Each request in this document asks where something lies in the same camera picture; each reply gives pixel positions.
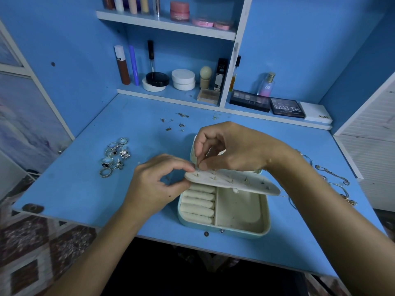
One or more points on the person's right hand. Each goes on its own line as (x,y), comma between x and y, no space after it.
(240,148)

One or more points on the person's left hand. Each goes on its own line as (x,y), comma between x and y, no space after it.
(151,188)

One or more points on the pile of silver rings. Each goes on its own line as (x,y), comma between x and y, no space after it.
(123,154)

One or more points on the pile of small earrings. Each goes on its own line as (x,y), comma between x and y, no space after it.
(181,126)

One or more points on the cream jewellery box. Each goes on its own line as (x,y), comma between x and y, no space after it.
(240,212)

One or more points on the person's left forearm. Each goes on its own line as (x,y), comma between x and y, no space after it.
(102,259)

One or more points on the person's right forearm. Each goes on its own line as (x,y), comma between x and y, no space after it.
(342,234)

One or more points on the white flat box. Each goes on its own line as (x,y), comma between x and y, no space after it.
(315,112)

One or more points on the person's dark clothing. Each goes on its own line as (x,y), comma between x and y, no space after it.
(210,271)

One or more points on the dark eyeshadow palette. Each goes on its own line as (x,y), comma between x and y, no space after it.
(250,100)

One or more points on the square brown powder compact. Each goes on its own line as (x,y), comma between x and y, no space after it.
(208,96)

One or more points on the black lettered eyeshadow palette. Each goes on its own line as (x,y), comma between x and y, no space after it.
(287,107)

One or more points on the small pink perfume bottle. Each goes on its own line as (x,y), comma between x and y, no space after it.
(266,86)

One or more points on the thin dark cosmetic bottle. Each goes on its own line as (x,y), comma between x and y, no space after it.
(234,74)

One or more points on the black cosmetic bottle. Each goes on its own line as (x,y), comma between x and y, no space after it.
(221,74)

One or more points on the beige makeup sponge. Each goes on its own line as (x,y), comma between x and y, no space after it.
(205,75)

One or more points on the white round cream jar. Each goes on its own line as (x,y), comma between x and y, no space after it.
(183,79)

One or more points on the white shelf unit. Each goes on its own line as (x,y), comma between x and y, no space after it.
(239,40)

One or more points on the white bowl black inside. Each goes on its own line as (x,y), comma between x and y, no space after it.
(157,79)

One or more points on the pink flat compact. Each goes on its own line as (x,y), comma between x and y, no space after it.
(203,22)
(223,25)

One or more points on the blue cosmetic tube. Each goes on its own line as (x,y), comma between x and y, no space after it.
(134,64)

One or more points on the brown lipstick tube white cap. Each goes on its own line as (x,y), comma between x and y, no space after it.
(123,64)

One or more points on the black makeup brush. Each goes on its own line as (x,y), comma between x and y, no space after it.
(150,53)

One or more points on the white slatted cabinet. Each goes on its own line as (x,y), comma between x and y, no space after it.
(373,151)

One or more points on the white framed marbled panel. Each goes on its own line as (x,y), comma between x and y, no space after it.
(28,120)

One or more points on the pink round jar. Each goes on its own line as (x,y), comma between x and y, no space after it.
(179,10)

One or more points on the short beige cosmetic tube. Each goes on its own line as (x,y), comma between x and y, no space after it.
(145,4)

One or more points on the tall beige cosmetic tube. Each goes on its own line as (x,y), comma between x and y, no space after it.
(133,4)

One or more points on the white tube blue label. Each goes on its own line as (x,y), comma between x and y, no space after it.
(119,3)

